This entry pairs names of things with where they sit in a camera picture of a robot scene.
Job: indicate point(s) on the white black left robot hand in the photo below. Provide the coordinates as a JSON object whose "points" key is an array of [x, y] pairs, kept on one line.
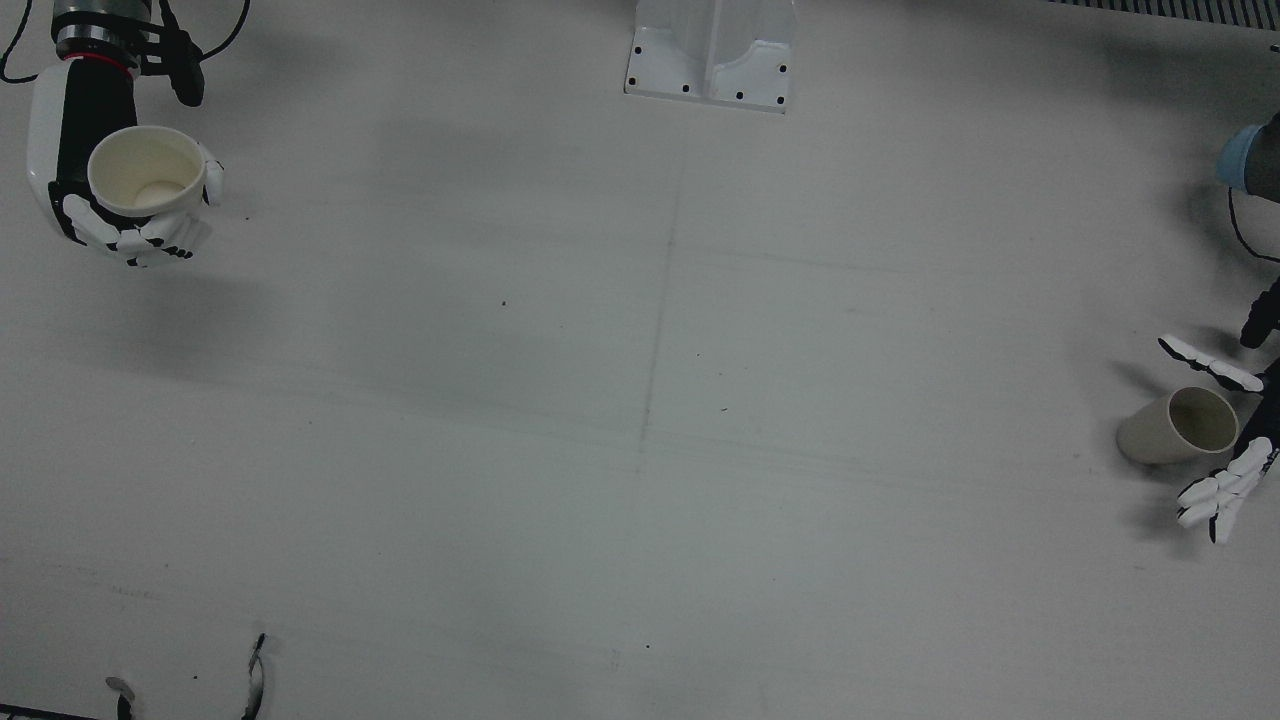
{"points": [[1262, 425]]}

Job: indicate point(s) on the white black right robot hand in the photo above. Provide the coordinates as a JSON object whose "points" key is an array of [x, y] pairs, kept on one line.
{"points": [[60, 140]]}

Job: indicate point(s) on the white ridged paper cup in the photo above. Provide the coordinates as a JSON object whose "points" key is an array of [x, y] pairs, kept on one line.
{"points": [[140, 165]]}

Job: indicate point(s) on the beige smooth paper cup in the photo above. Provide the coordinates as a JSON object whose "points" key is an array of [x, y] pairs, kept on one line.
{"points": [[1150, 435]]}

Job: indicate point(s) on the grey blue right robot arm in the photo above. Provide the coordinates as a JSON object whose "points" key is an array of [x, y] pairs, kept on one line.
{"points": [[100, 25]]}

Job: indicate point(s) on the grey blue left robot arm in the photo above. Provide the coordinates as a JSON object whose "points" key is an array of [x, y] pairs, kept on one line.
{"points": [[1262, 160]]}

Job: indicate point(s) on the ribbed grey panel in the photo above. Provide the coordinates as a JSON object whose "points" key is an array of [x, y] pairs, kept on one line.
{"points": [[1160, 10]]}

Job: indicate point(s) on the short curved grey strip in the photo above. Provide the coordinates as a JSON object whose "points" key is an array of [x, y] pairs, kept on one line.
{"points": [[122, 692]]}

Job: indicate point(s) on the long curved grey strip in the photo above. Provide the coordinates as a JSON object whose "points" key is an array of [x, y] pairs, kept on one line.
{"points": [[257, 680]]}

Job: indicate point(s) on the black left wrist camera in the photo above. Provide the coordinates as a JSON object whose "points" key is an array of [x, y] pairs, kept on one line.
{"points": [[1262, 320]]}

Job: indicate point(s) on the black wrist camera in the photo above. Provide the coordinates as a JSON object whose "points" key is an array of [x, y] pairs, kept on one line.
{"points": [[185, 75], [1262, 320]]}

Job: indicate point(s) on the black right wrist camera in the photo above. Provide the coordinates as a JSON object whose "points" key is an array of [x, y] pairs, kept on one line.
{"points": [[185, 75]]}

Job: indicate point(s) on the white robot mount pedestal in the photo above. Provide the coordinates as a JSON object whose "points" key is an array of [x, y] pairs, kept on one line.
{"points": [[740, 60]]}

